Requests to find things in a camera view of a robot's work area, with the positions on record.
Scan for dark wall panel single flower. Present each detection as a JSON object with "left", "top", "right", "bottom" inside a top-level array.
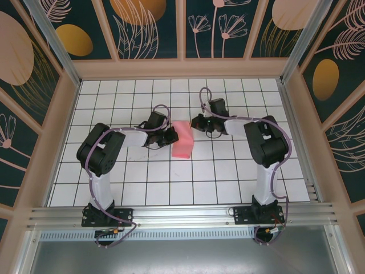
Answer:
[{"left": 0, "top": 95, "right": 40, "bottom": 208}]

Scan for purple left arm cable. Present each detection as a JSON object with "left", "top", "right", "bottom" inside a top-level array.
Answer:
[{"left": 84, "top": 104, "right": 173, "bottom": 249}]

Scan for pink paper sheet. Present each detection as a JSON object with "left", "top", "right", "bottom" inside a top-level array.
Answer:
[{"left": 171, "top": 120, "right": 194, "bottom": 159}]

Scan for aluminium frame bar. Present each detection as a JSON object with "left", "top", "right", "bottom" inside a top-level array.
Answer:
[
  {"left": 325, "top": 225, "right": 353, "bottom": 274},
  {"left": 15, "top": 228, "right": 39, "bottom": 274}
]

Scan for perforated metal cable tray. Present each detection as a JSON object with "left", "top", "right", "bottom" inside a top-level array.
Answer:
[{"left": 39, "top": 230, "right": 259, "bottom": 241}]

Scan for aluminium table side rail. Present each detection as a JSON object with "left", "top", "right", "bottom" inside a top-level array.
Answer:
[{"left": 277, "top": 79, "right": 325, "bottom": 204}]

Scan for aluminium corner post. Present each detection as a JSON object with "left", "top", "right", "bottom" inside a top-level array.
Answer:
[
  {"left": 280, "top": 0, "right": 335, "bottom": 84},
  {"left": 23, "top": 0, "right": 83, "bottom": 87}
]

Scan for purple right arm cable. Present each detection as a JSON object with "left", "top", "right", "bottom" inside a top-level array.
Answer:
[{"left": 198, "top": 87, "right": 294, "bottom": 247}]

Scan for long aluminium mounting rail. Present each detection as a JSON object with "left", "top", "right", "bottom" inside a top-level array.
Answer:
[{"left": 27, "top": 202, "right": 339, "bottom": 229}]

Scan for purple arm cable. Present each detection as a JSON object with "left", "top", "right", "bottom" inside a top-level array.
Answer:
[
  {"left": 198, "top": 87, "right": 294, "bottom": 247},
  {"left": 84, "top": 104, "right": 173, "bottom": 249}
]

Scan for grey metal sheet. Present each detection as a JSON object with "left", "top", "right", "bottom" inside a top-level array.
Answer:
[{"left": 27, "top": 239, "right": 344, "bottom": 274}]

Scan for dark wall panel feather drawing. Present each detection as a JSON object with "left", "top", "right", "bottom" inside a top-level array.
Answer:
[{"left": 298, "top": 0, "right": 365, "bottom": 125}]

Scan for dark wall panel leaf drawings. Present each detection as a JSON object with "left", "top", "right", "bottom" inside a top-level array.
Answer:
[{"left": 98, "top": 0, "right": 183, "bottom": 61}]

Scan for small electronics board with connector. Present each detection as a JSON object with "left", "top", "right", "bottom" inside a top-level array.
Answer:
[
  {"left": 255, "top": 225, "right": 287, "bottom": 239},
  {"left": 95, "top": 227, "right": 124, "bottom": 238}
]

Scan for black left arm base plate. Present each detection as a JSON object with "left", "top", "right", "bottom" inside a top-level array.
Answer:
[{"left": 81, "top": 207, "right": 135, "bottom": 228}]

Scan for dark wall panel orange oval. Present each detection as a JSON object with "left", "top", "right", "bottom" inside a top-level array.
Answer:
[{"left": 36, "top": 0, "right": 118, "bottom": 61}]

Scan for dark wall panel pink flowers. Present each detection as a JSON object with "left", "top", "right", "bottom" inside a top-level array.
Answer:
[{"left": 182, "top": 0, "right": 257, "bottom": 61}]

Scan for dark wall panel pink leaves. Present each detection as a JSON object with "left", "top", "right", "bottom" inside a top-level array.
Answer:
[{"left": 322, "top": 104, "right": 365, "bottom": 205}]

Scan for dark wall panel peach circle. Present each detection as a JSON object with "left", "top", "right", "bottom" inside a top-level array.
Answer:
[
  {"left": 249, "top": 0, "right": 318, "bottom": 59},
  {"left": 0, "top": 0, "right": 64, "bottom": 129}
]

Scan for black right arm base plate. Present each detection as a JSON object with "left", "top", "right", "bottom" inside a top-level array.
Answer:
[{"left": 232, "top": 205, "right": 285, "bottom": 225}]

